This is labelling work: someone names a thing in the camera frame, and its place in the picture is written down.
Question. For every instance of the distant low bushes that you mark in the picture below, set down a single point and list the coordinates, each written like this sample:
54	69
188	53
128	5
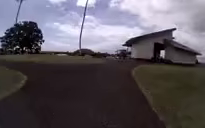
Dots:
85	51

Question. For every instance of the vehicle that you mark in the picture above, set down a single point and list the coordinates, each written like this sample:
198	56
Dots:
122	54

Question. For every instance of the dark asphalt path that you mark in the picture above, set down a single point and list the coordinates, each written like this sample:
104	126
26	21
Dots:
83	96

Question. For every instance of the tall leaning palm trunk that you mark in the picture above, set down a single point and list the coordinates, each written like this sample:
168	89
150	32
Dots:
81	33

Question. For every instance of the white building with dark roof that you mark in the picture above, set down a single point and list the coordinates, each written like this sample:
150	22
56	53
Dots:
146	47

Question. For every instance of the green grass lawn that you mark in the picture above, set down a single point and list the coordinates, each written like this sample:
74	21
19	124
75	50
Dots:
1	80
183	96
40	58

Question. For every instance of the large round dark tree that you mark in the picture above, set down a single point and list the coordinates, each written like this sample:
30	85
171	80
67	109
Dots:
21	37

